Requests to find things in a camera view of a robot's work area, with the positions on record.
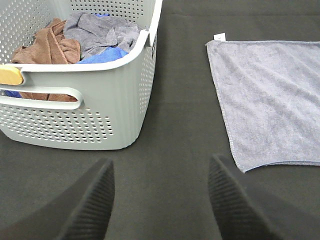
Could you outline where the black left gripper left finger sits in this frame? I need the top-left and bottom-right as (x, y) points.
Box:
(0, 158), (115, 240)

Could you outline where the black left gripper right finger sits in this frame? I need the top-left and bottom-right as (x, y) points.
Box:
(207, 154), (320, 240)

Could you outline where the grey microfibre towel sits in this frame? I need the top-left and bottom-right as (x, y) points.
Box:
(206, 39), (320, 173)

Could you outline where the blue towel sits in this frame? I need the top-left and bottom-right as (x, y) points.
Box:
(4, 12), (130, 99)

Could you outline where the brown towel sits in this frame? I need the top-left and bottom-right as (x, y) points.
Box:
(11, 17), (81, 102)

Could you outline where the grey towel in basket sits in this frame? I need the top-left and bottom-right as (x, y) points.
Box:
(63, 12), (143, 57)

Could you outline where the grey perforated laundry basket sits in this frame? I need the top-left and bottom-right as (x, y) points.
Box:
(0, 0), (163, 150)

